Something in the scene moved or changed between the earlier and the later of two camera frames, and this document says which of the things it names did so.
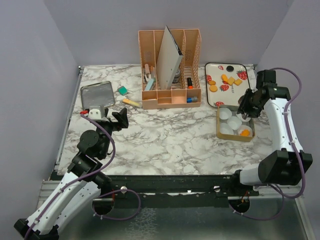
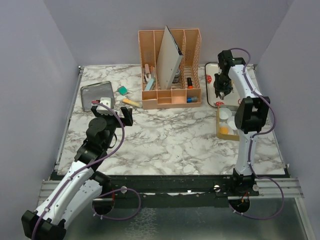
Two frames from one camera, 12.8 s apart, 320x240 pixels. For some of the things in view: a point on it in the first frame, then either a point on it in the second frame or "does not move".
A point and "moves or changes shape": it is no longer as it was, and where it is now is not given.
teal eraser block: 122,90 does not move
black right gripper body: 252,103 → 223,83
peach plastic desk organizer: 185,91 does not move
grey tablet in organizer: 169,59 does not move
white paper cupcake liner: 234,122 does not move
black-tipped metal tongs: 240,103 moves or changes shape
